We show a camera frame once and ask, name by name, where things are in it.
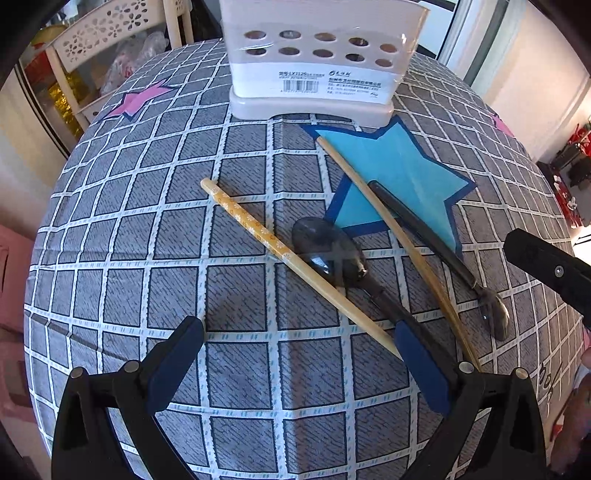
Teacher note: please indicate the white plastic chair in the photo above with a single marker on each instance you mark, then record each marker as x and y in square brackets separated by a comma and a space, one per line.
[92, 32]

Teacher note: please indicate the flower patterned bamboo chopstick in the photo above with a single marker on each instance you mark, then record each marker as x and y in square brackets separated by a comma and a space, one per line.
[258, 230]

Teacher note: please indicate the white plastic utensil holder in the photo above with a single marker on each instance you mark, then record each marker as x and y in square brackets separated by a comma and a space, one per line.
[323, 87]

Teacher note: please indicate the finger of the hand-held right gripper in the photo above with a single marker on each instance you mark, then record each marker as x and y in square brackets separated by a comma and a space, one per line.
[545, 263]

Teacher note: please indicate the grey checked star tablecloth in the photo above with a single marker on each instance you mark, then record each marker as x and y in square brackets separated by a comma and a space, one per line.
[184, 221]

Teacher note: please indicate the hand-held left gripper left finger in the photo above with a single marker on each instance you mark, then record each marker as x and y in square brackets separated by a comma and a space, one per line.
[178, 364]

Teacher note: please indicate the plain bamboo chopstick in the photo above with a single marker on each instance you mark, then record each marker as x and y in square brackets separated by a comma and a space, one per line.
[383, 217]

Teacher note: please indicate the clear plastic bag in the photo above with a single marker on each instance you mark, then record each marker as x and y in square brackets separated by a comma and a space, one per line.
[138, 55]

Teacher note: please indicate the gold shiny decoration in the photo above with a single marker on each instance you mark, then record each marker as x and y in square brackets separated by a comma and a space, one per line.
[64, 97]

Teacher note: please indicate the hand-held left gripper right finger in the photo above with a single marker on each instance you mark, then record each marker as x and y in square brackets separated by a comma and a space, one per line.
[422, 364]

